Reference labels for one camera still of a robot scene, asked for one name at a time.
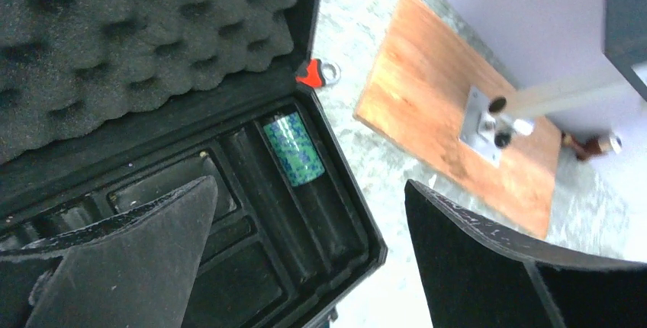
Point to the wooden base board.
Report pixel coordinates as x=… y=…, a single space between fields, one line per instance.
x=416 y=96

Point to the dark grey rack unit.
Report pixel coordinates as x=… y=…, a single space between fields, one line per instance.
x=625 y=40

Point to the red and silver key tool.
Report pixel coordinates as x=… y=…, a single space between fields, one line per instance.
x=317 y=73

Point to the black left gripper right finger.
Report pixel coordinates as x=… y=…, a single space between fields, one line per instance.
x=477 y=272

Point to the green blue chip stack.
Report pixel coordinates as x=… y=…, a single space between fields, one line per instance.
x=294 y=148

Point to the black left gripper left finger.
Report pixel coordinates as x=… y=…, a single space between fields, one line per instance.
x=135 y=269

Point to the grey metal stand bracket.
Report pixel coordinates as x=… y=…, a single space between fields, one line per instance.
x=490 y=124

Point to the black poker set case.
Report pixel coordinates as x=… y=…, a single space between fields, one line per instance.
x=110 y=104

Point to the brown handle tool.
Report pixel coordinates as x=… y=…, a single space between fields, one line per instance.
x=594 y=147

